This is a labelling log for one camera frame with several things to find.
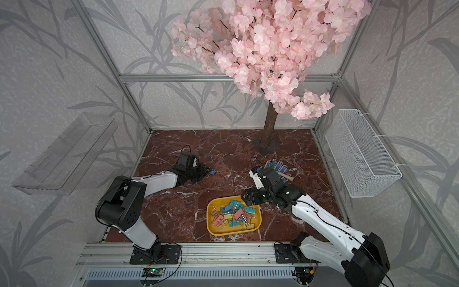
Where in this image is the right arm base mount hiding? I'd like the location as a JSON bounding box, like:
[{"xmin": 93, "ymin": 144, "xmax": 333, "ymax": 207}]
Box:
[{"xmin": 274, "ymin": 232, "xmax": 315, "ymax": 264}]

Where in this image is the artificial pink cherry blossom tree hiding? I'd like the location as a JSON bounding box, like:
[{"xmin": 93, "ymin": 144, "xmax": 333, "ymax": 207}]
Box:
[{"xmin": 170, "ymin": 0, "xmax": 371, "ymax": 148}]

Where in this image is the white wire mesh basket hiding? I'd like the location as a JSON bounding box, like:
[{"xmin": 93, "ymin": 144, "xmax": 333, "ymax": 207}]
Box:
[{"xmin": 325, "ymin": 109, "xmax": 402, "ymax": 198}]

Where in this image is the right circuit board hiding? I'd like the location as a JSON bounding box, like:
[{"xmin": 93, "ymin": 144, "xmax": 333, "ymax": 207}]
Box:
[{"xmin": 292, "ymin": 267, "xmax": 316, "ymax": 287}]

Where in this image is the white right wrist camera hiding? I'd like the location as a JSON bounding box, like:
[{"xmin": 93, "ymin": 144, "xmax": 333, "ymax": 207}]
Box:
[{"xmin": 249, "ymin": 167, "xmax": 265, "ymax": 190}]

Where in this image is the clear acrylic wall shelf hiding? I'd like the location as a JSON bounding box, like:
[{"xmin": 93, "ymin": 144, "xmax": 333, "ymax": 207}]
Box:
[{"xmin": 12, "ymin": 112, "xmax": 118, "ymax": 196}]

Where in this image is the yellow plastic storage tray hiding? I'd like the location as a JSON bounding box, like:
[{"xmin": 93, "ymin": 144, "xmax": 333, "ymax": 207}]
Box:
[{"xmin": 206, "ymin": 196, "xmax": 262, "ymax": 236}]

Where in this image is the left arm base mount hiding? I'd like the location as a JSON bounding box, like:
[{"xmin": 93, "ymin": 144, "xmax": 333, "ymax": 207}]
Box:
[{"xmin": 129, "ymin": 242, "xmax": 181, "ymax": 265}]

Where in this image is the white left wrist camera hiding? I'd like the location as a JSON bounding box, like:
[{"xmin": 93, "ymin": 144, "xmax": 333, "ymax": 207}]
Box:
[{"xmin": 175, "ymin": 145, "xmax": 196, "ymax": 172}]

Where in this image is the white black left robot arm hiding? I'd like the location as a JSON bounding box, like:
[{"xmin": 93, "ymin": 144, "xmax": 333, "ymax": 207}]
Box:
[{"xmin": 94, "ymin": 152, "xmax": 212, "ymax": 251}]

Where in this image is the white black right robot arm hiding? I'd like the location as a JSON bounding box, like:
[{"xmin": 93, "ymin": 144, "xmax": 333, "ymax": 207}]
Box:
[{"xmin": 241, "ymin": 167, "xmax": 394, "ymax": 287}]

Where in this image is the aluminium front rail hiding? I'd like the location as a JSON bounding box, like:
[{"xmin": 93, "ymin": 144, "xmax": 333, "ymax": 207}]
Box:
[{"xmin": 75, "ymin": 241, "xmax": 377, "ymax": 268}]

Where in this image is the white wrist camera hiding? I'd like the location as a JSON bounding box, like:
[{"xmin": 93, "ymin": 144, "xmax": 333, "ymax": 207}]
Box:
[
  {"xmin": 175, "ymin": 145, "xmax": 196, "ymax": 172},
  {"xmin": 249, "ymin": 167, "xmax": 265, "ymax": 190}
]

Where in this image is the large pink binder clip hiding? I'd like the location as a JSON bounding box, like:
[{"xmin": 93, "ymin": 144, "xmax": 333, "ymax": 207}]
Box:
[{"xmin": 234, "ymin": 209, "xmax": 244, "ymax": 220}]

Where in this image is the left green circuit board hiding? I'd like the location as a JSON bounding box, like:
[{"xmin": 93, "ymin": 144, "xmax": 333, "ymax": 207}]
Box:
[{"xmin": 142, "ymin": 267, "xmax": 164, "ymax": 278}]

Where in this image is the blue dotted white work glove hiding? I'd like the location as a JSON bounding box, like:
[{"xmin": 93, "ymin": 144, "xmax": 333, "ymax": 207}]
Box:
[{"xmin": 264, "ymin": 159, "xmax": 289, "ymax": 182}]

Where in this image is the grey metal tree base plate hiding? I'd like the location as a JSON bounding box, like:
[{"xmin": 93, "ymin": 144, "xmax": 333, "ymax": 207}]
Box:
[{"xmin": 252, "ymin": 138, "xmax": 280, "ymax": 157}]

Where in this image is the small olive yellow binder clip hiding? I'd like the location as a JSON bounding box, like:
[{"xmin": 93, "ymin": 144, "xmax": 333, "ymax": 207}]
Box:
[{"xmin": 242, "ymin": 223, "xmax": 255, "ymax": 230}]

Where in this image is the large teal binder clip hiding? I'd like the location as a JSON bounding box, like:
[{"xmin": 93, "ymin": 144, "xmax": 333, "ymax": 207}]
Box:
[{"xmin": 245, "ymin": 207, "xmax": 256, "ymax": 215}]

